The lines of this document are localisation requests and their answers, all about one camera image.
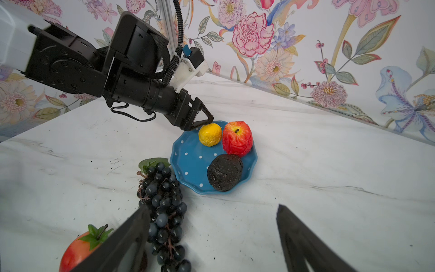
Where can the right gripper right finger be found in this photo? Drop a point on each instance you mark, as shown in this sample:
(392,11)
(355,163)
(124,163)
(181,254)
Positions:
(303,250)

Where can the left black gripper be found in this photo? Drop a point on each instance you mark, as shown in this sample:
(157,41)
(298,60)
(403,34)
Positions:
(139,68)

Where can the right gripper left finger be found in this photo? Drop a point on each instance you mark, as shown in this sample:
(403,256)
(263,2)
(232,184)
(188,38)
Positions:
(124,250)

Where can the yellow lemon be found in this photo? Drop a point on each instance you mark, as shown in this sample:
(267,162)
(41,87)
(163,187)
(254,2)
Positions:
(210,135)

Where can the blue polka dot plate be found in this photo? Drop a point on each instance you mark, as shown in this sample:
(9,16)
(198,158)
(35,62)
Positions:
(190,160)

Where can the red apple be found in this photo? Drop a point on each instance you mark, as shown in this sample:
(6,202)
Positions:
(237,138)

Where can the black avocado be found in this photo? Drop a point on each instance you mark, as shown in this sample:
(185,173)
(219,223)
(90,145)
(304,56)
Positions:
(225,172)

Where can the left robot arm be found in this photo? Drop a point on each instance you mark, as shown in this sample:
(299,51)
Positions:
(51,54)

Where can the red strawberry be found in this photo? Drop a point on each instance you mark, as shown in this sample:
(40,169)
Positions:
(84,245)

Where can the dark grape bunch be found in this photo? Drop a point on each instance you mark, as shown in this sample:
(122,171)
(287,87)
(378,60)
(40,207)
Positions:
(161,192)

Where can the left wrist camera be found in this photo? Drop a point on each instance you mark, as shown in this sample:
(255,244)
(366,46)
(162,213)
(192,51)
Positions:
(192,64)

